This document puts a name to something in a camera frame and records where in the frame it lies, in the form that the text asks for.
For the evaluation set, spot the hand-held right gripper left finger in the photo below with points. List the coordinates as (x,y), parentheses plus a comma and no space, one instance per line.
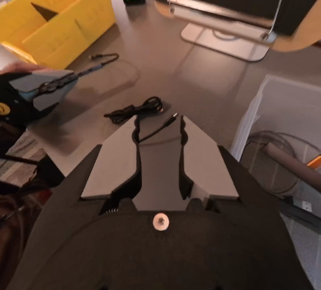
(115,164)

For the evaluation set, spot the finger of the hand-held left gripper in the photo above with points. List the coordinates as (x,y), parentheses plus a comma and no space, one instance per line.
(52,96)
(42,79)

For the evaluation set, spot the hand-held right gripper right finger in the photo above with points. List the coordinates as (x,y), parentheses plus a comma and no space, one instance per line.
(205,167)

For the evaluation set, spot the person's left hand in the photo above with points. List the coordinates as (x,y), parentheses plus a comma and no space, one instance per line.
(22,67)

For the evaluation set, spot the yellow plastic bin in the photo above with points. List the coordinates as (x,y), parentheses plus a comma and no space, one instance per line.
(57,24)

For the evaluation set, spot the grey tube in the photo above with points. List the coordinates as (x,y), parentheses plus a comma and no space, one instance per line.
(293,163)

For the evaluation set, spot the white plastic bin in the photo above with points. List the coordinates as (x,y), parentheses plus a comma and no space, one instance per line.
(283,99)

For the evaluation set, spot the orange tool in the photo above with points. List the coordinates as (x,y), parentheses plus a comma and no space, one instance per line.
(314,161)

